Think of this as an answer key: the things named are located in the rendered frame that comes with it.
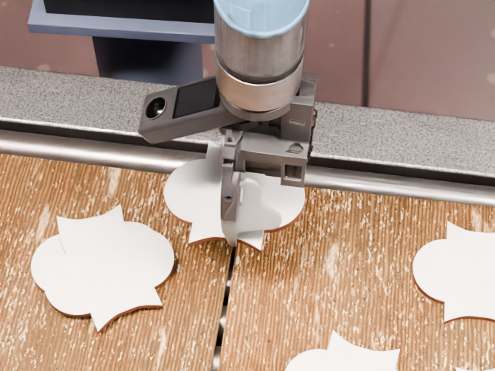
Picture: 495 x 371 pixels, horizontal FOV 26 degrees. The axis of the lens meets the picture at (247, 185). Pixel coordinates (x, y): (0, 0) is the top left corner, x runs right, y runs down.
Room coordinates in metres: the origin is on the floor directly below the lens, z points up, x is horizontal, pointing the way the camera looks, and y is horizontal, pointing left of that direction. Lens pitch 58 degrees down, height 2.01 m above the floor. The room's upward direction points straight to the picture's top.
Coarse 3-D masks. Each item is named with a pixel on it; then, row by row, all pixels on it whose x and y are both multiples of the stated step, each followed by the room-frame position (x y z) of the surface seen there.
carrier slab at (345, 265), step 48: (336, 192) 0.65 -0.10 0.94; (288, 240) 0.59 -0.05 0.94; (336, 240) 0.59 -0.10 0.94; (384, 240) 0.59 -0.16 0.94; (432, 240) 0.59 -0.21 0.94; (240, 288) 0.53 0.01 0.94; (288, 288) 0.53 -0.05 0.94; (336, 288) 0.53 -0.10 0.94; (384, 288) 0.53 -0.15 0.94; (240, 336) 0.47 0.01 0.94; (288, 336) 0.47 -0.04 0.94; (384, 336) 0.47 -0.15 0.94; (432, 336) 0.47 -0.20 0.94; (480, 336) 0.47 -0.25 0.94
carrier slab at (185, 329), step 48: (0, 192) 0.65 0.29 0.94; (48, 192) 0.65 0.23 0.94; (96, 192) 0.65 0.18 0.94; (144, 192) 0.65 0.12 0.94; (0, 240) 0.59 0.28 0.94; (0, 288) 0.53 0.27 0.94; (192, 288) 0.53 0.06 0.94; (0, 336) 0.47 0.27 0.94; (48, 336) 0.47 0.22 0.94; (96, 336) 0.47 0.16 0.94; (144, 336) 0.47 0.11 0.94; (192, 336) 0.47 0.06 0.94
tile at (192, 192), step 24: (216, 144) 0.64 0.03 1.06; (192, 168) 0.61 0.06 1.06; (216, 168) 0.61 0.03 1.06; (168, 192) 0.58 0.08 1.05; (192, 192) 0.58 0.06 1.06; (216, 192) 0.58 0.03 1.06; (264, 192) 0.58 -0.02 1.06; (288, 192) 0.58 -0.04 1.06; (192, 216) 0.55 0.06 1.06; (216, 216) 0.55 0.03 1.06; (288, 216) 0.55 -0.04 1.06; (192, 240) 0.52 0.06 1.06; (240, 240) 0.52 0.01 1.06
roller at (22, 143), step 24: (0, 144) 0.73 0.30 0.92; (24, 144) 0.73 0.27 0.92; (48, 144) 0.73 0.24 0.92; (72, 144) 0.73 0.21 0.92; (96, 144) 0.73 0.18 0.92; (120, 144) 0.73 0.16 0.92; (120, 168) 0.70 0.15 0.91; (144, 168) 0.70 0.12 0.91; (168, 168) 0.70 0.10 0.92; (312, 168) 0.70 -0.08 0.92; (360, 192) 0.67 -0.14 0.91; (384, 192) 0.67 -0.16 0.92; (408, 192) 0.66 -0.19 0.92; (432, 192) 0.66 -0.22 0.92; (456, 192) 0.66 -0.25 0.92; (480, 192) 0.66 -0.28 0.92
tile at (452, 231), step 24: (456, 240) 0.58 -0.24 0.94; (480, 240) 0.58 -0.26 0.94; (432, 264) 0.55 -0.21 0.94; (456, 264) 0.55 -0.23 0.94; (480, 264) 0.55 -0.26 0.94; (432, 288) 0.52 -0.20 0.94; (456, 288) 0.52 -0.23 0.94; (480, 288) 0.52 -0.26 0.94; (456, 312) 0.50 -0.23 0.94; (480, 312) 0.50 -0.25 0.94
